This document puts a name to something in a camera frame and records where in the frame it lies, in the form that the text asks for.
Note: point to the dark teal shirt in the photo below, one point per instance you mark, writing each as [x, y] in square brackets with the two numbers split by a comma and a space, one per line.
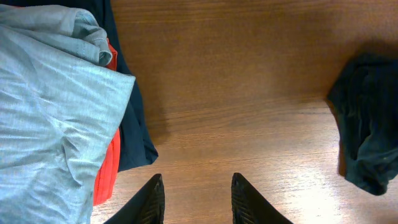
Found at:
[364, 100]

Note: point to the red folded garment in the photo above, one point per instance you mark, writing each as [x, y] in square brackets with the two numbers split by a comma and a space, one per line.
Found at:
[106, 176]

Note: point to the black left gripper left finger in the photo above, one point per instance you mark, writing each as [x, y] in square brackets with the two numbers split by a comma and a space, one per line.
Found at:
[147, 206]

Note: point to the light blue folded shirt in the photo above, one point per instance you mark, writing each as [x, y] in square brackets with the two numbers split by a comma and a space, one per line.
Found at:
[60, 108]

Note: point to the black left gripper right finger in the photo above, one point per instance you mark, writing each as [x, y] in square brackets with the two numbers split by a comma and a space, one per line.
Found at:
[250, 207]

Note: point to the navy folded garment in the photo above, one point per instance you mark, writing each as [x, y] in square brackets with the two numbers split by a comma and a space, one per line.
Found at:
[137, 148]

